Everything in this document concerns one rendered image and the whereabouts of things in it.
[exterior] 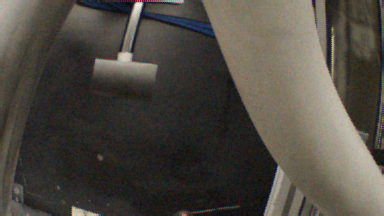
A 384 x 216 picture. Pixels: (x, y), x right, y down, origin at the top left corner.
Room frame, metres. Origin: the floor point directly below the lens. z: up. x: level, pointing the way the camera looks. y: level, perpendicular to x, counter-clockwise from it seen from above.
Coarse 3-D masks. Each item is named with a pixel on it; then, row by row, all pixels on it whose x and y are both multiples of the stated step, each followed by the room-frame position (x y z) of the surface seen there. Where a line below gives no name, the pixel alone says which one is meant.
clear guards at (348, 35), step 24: (336, 0) 1.19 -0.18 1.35; (360, 0) 1.19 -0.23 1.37; (336, 24) 1.19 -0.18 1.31; (360, 24) 1.19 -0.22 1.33; (336, 48) 1.19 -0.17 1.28; (360, 48) 1.19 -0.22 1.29; (336, 72) 1.19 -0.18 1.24; (360, 72) 1.19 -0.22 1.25; (360, 96) 1.19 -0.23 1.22; (360, 120) 1.20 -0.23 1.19
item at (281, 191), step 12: (312, 0) 1.20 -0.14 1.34; (324, 0) 1.19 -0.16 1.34; (324, 12) 1.19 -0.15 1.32; (324, 24) 1.19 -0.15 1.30; (324, 36) 1.19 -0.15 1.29; (324, 48) 1.19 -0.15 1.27; (288, 180) 1.18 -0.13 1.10; (276, 192) 1.19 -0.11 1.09; (300, 192) 1.19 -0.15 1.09; (276, 204) 1.18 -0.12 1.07; (300, 204) 1.19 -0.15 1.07
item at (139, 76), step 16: (128, 16) 1.37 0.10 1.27; (128, 32) 1.36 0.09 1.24; (128, 48) 1.37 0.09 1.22; (96, 64) 1.34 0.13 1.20; (112, 64) 1.34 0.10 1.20; (128, 64) 1.34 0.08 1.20; (144, 64) 1.35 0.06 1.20; (96, 80) 1.34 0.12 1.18; (112, 80) 1.34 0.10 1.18; (128, 80) 1.34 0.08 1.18; (144, 80) 1.35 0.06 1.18; (112, 96) 1.34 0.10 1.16; (128, 96) 1.34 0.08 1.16; (144, 96) 1.35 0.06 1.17
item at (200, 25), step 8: (192, 0) 1.21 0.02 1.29; (104, 8) 1.55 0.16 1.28; (112, 8) 1.55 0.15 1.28; (120, 8) 1.55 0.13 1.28; (128, 8) 1.56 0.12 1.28; (152, 16) 1.57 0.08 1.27; (160, 16) 1.57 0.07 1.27; (168, 16) 1.58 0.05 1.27; (176, 16) 1.58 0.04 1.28; (176, 24) 1.58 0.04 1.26; (184, 24) 1.58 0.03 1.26; (192, 24) 1.58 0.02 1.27; (200, 24) 1.59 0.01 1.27; (208, 24) 1.59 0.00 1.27; (208, 32) 1.59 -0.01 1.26
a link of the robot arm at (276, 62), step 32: (224, 0) 0.57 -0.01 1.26; (256, 0) 0.56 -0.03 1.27; (288, 0) 0.56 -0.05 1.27; (224, 32) 0.58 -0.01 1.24; (256, 32) 0.57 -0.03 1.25; (288, 32) 0.57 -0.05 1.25; (256, 64) 0.58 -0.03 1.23; (288, 64) 0.57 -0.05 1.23; (320, 64) 0.59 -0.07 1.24; (256, 96) 0.59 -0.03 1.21; (288, 96) 0.58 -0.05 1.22; (320, 96) 0.58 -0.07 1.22; (256, 128) 0.61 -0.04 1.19; (288, 128) 0.59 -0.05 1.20; (320, 128) 0.59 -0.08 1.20; (352, 128) 0.61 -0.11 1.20; (288, 160) 0.60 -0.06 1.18; (320, 160) 0.59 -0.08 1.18; (352, 160) 0.60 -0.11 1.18; (320, 192) 0.60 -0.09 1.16; (352, 192) 0.60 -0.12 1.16
